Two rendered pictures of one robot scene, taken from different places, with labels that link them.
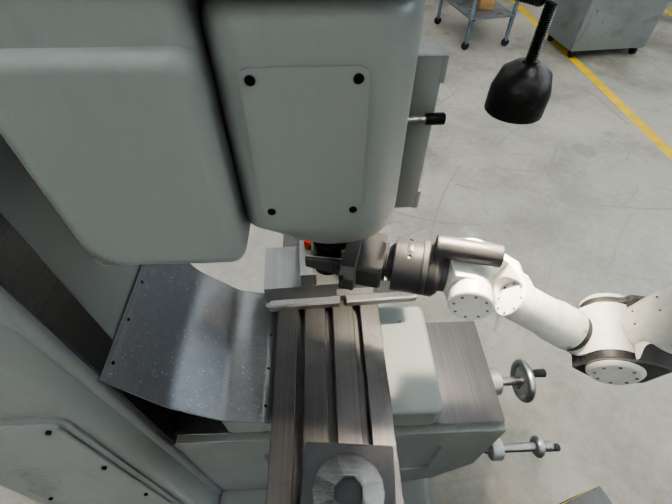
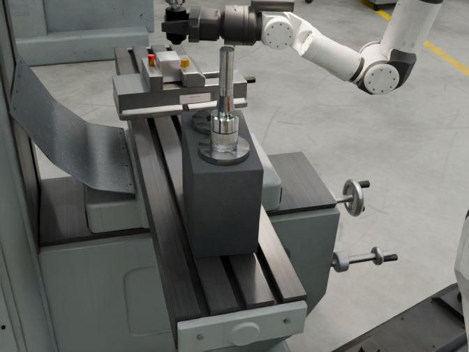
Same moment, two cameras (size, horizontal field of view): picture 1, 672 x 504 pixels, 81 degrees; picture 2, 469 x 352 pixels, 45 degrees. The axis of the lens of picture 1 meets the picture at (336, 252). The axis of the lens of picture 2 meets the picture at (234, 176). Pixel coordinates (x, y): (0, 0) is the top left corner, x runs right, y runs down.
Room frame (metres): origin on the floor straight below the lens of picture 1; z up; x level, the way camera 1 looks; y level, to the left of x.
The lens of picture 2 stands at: (-0.82, 0.17, 1.66)
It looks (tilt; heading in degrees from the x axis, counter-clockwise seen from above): 34 degrees down; 346
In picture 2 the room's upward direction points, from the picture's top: 3 degrees clockwise
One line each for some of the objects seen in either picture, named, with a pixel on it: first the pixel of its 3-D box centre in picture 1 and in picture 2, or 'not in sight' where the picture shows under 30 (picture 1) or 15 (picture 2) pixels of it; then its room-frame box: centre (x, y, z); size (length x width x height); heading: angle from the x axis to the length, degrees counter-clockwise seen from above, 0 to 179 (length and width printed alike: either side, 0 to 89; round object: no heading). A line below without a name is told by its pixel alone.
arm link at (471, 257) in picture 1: (456, 271); (267, 22); (0.38, -0.19, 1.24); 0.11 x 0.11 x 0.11; 77
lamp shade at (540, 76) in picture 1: (521, 86); not in sight; (0.47, -0.23, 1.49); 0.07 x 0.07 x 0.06
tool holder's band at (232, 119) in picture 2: not in sight; (225, 115); (0.00, -0.01, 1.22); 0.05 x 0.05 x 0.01
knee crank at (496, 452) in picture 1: (523, 447); (364, 258); (0.31, -0.52, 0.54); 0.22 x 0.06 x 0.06; 92
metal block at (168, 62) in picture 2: not in sight; (168, 66); (0.57, 0.02, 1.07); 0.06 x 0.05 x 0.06; 5
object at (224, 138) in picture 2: not in sight; (224, 133); (0.00, -0.01, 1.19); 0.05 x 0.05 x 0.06
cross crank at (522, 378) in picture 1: (510, 381); (342, 199); (0.45, -0.48, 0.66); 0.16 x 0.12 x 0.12; 92
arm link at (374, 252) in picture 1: (381, 261); (216, 26); (0.41, -0.07, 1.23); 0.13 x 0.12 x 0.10; 167
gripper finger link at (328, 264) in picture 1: (323, 265); (175, 28); (0.40, 0.02, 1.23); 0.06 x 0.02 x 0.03; 77
